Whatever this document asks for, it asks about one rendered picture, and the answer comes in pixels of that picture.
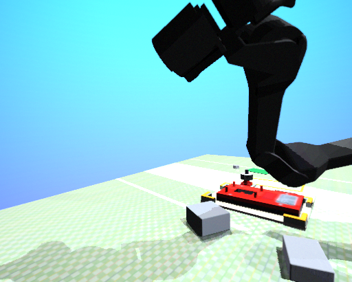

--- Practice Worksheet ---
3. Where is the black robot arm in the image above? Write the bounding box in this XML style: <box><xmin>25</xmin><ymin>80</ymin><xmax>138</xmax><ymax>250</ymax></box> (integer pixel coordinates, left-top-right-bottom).
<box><xmin>152</xmin><ymin>0</ymin><xmax>352</xmax><ymax>188</ymax></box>

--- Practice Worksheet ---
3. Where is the black and silver wheel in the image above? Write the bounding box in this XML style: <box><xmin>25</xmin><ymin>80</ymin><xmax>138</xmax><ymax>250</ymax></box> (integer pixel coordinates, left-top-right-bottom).
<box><xmin>241</xmin><ymin>172</ymin><xmax>253</xmax><ymax>180</ymax></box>

